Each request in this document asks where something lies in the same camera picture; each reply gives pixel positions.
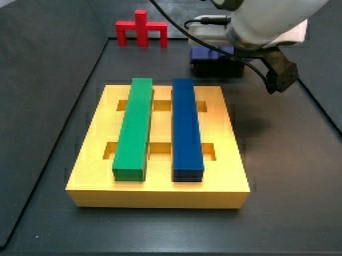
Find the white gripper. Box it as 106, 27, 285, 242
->
185, 14, 310, 48

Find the purple cross-shaped block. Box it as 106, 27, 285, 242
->
190, 46, 230, 64

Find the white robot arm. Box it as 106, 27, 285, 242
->
189, 0, 329, 51

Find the yellow slotted board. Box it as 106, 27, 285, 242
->
66, 85, 250, 209

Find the red cross-shaped block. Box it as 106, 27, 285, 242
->
115, 9, 169, 48

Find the blue long bar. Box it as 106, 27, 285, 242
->
173, 79, 205, 182

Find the green long bar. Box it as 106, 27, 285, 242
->
113, 78, 154, 182

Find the black bracket fixture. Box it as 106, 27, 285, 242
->
193, 59, 245, 78

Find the black camera cable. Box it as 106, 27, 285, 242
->
149, 0, 270, 84

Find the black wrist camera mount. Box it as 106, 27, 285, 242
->
236, 47, 300, 94

